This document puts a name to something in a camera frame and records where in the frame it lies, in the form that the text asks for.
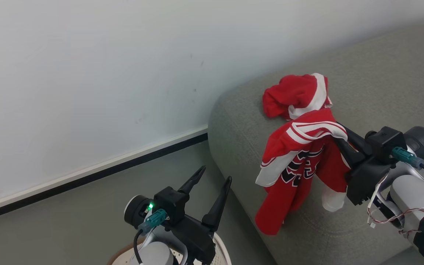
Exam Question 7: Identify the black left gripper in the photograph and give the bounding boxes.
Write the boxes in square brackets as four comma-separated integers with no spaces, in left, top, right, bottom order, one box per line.
[124,165,233,265]

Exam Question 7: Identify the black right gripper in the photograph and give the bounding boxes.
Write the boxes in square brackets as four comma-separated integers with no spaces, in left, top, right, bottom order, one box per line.
[333,123,424,206]

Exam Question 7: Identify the red jersey with black number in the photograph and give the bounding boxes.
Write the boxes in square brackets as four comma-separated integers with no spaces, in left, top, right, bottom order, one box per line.
[255,108,351,236]

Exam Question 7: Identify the red shorts with white band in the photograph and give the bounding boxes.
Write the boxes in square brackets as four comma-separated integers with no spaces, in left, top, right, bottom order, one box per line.
[262,73,333,120]

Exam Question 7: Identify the beige perforated plastic laundry basket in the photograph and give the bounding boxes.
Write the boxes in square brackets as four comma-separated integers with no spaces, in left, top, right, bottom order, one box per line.
[107,232,233,265]

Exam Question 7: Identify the grey fabric sofa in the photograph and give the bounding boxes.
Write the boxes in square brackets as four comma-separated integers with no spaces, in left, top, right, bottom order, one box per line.
[207,16,424,265]

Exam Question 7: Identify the black white baseboard strip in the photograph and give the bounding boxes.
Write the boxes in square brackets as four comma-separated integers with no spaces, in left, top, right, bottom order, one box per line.
[0,125,209,224]

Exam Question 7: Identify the teal right cable connector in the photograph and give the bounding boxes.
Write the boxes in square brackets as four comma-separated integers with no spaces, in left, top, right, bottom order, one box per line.
[392,146,424,169]

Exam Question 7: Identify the teal cable connector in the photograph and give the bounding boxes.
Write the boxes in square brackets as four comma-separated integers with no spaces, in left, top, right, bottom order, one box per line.
[138,208,168,233]
[392,146,424,169]

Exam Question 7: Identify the teal left cable connector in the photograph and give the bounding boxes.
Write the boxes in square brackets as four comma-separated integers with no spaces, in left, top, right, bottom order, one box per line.
[138,208,168,233]

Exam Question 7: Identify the thin red white wires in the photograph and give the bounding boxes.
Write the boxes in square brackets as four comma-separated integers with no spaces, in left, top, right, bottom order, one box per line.
[366,171,424,237]

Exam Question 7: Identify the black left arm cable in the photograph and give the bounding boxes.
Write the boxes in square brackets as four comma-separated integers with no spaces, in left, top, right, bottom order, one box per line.
[133,227,147,265]

